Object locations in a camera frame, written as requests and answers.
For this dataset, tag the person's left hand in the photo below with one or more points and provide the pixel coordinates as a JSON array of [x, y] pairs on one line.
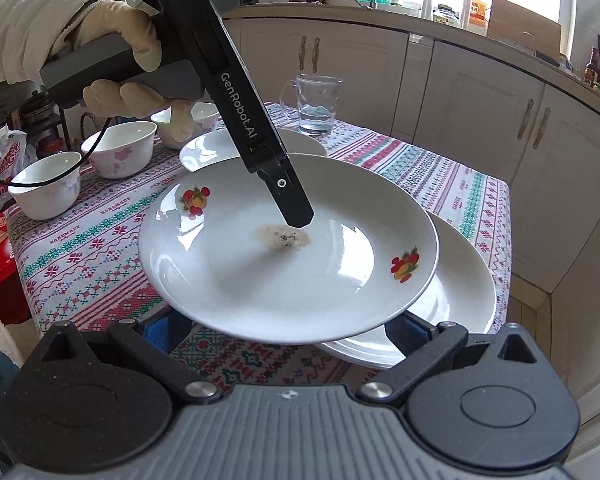
[[120, 25]]

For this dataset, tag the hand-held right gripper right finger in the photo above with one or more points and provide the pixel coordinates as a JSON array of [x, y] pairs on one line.
[[405, 335]]

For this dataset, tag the white floral bowl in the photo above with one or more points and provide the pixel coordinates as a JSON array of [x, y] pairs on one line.
[[120, 157], [205, 115]]

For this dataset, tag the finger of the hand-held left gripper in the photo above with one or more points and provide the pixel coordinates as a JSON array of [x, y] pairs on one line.
[[290, 200]]

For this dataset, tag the dark sauce bottle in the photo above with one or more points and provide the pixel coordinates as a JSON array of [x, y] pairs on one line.
[[590, 70]]

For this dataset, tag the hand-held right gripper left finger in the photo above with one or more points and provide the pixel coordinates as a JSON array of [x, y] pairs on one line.
[[160, 335]]

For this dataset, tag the patterned tablecloth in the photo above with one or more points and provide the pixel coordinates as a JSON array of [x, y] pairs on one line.
[[105, 260]]

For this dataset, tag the red cardboard box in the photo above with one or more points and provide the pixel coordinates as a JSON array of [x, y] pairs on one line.
[[0, 270]]

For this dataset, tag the food residue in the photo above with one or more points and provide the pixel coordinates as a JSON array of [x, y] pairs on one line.
[[275, 237]]

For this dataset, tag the stack of plastic cups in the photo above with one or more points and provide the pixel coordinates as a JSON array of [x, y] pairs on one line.
[[426, 2]]

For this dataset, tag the large plain white plate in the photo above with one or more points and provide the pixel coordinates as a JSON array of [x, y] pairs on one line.
[[460, 300]]

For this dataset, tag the stack of white plates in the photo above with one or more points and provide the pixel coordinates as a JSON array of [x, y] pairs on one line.
[[230, 270]]

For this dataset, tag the glass jar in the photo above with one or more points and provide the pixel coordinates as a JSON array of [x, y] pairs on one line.
[[445, 15]]

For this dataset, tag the orange label bottle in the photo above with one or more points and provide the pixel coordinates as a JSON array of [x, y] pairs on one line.
[[478, 10]]

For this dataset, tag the plain white bowl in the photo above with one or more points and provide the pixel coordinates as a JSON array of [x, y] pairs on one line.
[[45, 195]]

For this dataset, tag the wooden cutting board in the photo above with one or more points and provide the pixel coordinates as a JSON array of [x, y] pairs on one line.
[[525, 25]]

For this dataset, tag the white red plastic bag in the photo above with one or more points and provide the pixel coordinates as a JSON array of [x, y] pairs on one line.
[[2, 170]]

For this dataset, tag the black metal rack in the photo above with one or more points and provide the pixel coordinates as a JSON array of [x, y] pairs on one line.
[[45, 120]]

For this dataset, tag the person's left forearm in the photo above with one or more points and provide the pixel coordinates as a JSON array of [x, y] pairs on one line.
[[20, 25]]

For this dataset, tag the clear glass mug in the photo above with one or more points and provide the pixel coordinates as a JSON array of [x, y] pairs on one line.
[[320, 105]]

